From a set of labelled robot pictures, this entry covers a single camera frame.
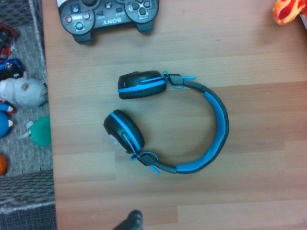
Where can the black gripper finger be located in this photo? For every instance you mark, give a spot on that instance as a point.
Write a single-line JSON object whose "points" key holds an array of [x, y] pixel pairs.
{"points": [[132, 221]]}

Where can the woven wicker basket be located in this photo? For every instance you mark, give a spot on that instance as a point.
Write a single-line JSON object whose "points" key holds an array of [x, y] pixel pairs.
{"points": [[26, 189]]}

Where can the blue toy car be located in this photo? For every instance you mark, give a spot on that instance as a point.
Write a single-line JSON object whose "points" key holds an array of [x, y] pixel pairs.
{"points": [[10, 67]]}

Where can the red toy truck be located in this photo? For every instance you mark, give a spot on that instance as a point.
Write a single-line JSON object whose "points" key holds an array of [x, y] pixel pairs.
{"points": [[6, 40]]}

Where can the green turtle plush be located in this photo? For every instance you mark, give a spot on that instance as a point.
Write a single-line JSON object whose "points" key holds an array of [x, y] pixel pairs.
{"points": [[42, 131]]}

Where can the orange ball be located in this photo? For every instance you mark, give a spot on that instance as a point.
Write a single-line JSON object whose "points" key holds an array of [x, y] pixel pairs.
{"points": [[2, 165]]}

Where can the black and blue headphones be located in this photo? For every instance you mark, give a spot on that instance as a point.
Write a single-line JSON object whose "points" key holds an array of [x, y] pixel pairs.
{"points": [[217, 107]]}

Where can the blue round hero plush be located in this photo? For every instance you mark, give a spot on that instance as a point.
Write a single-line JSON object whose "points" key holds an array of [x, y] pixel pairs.
{"points": [[4, 124]]}

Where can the grey hippo plush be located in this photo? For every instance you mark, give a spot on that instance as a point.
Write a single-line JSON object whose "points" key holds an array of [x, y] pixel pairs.
{"points": [[26, 92]]}

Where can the black Sony game controller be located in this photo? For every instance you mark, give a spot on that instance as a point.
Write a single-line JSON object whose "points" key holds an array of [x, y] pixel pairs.
{"points": [[108, 22]]}

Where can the orange flame-patterned fish plush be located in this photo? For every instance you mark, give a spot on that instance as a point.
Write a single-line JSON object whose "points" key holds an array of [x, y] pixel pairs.
{"points": [[286, 12]]}

